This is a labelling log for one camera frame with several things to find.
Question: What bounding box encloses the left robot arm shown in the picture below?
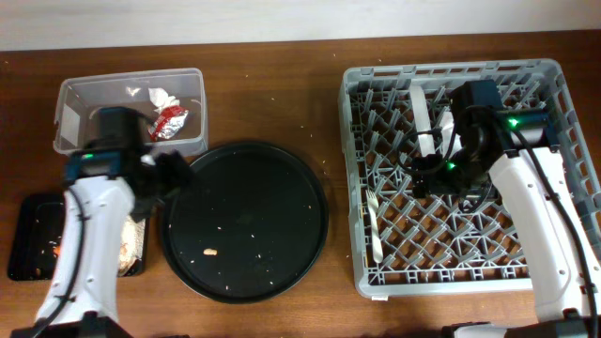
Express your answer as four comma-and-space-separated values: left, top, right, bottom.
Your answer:
11, 107, 193, 337

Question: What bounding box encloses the black rectangular tray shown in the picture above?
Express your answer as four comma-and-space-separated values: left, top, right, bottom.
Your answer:
7, 193, 149, 281

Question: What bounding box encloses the pile of peanut shells and rice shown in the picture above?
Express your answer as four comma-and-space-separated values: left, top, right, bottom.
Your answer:
117, 217, 146, 277

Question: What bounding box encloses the clear plastic bin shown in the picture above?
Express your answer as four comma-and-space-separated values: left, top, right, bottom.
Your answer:
53, 68, 208, 157

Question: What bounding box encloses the grey dishwasher rack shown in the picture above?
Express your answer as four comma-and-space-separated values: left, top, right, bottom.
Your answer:
338, 59, 600, 300

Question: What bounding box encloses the black round tray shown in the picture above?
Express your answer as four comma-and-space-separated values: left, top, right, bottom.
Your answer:
160, 141, 329, 304

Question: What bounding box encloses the white tissue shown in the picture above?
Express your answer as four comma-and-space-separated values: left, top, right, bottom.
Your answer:
148, 87, 180, 114

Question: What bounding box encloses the white plastic fork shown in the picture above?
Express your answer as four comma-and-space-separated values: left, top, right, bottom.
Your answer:
365, 190, 383, 264

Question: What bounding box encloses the red foil snack wrapper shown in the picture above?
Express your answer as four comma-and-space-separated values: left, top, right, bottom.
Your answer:
148, 105, 189, 142

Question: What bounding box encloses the grey plate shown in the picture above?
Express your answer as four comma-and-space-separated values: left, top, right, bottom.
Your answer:
409, 84, 435, 157

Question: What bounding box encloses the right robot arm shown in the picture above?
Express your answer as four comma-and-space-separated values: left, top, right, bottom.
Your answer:
406, 80, 600, 337

